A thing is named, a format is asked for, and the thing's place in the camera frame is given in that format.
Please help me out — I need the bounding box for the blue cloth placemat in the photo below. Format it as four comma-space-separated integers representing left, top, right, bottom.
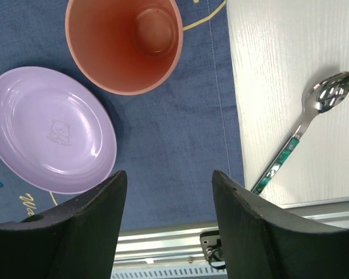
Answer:
0, 1, 244, 231

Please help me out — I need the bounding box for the orange plastic cup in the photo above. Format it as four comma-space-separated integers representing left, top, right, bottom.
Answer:
65, 1, 183, 95

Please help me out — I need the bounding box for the perforated grey cable tray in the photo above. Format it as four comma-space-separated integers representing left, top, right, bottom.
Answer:
111, 264, 227, 279

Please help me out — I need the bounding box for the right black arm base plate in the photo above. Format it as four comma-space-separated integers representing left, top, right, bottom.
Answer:
200, 230, 226, 270

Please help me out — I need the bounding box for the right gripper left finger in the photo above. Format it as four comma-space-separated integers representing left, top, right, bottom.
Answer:
0, 170, 127, 278

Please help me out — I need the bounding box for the purple plastic plate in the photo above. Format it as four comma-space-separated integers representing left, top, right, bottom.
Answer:
0, 66, 117, 194

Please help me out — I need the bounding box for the spoon with green handle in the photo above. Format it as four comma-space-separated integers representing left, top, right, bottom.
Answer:
251, 71, 349, 195

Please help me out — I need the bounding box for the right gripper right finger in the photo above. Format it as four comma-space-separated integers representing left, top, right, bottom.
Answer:
212, 170, 349, 278

